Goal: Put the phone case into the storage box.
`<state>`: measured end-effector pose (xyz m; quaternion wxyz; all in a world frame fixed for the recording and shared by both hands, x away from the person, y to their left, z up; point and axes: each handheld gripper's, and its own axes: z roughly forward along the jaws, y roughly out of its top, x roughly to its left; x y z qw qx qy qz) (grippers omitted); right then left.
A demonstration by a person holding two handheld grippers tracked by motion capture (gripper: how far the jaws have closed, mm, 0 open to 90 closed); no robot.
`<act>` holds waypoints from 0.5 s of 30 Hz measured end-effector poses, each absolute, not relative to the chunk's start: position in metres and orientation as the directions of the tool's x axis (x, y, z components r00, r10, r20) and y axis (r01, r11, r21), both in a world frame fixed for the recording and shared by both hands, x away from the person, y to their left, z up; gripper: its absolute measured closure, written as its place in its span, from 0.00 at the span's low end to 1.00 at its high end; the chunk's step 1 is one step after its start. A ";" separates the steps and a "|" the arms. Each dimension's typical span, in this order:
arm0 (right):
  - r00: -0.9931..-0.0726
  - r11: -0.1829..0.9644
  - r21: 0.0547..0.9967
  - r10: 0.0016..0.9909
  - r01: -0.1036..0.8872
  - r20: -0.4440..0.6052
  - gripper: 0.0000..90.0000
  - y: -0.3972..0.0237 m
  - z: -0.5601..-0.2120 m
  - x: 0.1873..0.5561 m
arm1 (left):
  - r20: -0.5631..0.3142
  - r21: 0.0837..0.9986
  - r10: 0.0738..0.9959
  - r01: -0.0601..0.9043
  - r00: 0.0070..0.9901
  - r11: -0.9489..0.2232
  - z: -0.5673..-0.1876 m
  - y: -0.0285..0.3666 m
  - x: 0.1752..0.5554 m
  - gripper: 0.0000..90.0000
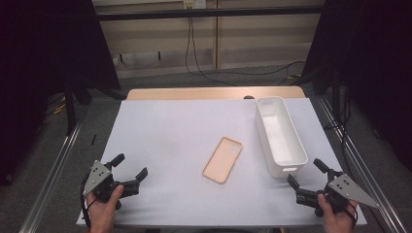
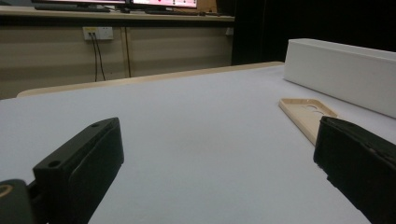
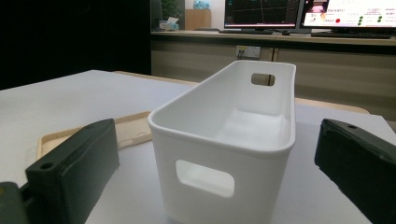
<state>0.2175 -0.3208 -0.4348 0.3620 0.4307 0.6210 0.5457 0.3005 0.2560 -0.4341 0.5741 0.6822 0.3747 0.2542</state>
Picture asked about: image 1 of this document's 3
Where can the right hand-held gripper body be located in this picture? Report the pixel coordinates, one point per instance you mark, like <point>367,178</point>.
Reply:
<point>348,189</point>

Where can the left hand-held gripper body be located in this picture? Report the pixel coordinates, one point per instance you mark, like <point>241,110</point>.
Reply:
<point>97,176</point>

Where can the white plastic bin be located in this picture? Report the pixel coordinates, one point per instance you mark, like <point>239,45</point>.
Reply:
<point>280,139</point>

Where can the beige phone case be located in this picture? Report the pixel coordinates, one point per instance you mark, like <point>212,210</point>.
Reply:
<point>220,161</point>

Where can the person's right hand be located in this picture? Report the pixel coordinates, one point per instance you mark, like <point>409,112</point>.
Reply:
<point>338,223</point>

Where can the person's left hand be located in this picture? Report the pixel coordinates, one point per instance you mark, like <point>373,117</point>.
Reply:
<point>103,216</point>

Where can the small black floor piece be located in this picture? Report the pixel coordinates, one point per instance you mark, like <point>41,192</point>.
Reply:
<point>94,139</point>

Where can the white board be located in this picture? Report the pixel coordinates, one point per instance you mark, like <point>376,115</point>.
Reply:
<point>175,136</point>

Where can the black metal stand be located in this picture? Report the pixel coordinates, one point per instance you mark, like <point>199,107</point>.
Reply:
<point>70,110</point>

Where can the wooden table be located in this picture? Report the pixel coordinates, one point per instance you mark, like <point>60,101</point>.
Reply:
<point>194,93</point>

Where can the black curtain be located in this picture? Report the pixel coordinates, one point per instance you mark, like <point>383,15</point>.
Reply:
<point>372,64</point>
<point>48,48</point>

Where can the black horizontal bar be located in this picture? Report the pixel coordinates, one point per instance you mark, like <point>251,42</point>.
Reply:
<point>207,13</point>

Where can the white power outlet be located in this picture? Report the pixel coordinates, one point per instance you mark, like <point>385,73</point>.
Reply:
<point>194,4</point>

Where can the aluminium rail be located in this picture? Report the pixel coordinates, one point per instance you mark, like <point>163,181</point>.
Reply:
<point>48,184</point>
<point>359,161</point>

